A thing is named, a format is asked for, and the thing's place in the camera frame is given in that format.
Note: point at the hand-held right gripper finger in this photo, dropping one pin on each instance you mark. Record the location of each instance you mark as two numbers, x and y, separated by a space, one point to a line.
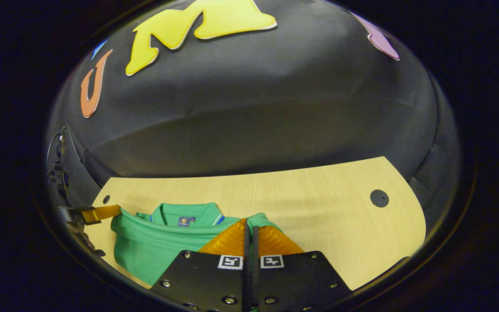
246 273
256 277

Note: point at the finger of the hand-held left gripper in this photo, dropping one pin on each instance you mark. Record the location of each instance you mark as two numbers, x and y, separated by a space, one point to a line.
100 213

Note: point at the green T-shirt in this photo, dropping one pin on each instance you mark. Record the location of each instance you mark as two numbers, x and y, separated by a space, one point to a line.
154 251

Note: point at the black backdrop cloth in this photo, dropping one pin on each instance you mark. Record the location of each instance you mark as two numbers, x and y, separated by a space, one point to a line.
254 108

